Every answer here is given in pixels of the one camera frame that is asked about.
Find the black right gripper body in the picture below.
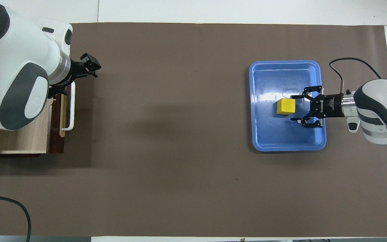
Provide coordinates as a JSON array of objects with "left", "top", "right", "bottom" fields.
[{"left": 309, "top": 93, "right": 345, "bottom": 119}]

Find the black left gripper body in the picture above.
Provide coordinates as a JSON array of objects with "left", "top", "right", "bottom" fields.
[{"left": 66, "top": 60, "right": 86, "bottom": 86}]

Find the white drawer handle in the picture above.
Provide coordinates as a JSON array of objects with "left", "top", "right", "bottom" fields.
[{"left": 61, "top": 81, "right": 76, "bottom": 131}]

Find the yellow cube block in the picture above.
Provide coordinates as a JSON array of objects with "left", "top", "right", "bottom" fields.
[{"left": 277, "top": 98, "right": 296, "bottom": 115}]

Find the blue plastic tray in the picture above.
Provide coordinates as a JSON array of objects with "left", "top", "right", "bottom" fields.
[{"left": 249, "top": 60, "right": 327, "bottom": 152}]

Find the brown table mat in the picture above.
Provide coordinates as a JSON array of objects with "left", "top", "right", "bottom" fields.
[{"left": 0, "top": 22, "right": 387, "bottom": 237}]

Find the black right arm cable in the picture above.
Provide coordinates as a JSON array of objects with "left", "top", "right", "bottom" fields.
[{"left": 330, "top": 58, "right": 387, "bottom": 220}]

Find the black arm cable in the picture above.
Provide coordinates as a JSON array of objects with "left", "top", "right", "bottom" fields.
[
  {"left": 330, "top": 58, "right": 387, "bottom": 220},
  {"left": 0, "top": 194, "right": 32, "bottom": 242}
]

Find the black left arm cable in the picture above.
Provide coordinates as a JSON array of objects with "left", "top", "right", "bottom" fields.
[{"left": 0, "top": 194, "right": 32, "bottom": 242}]

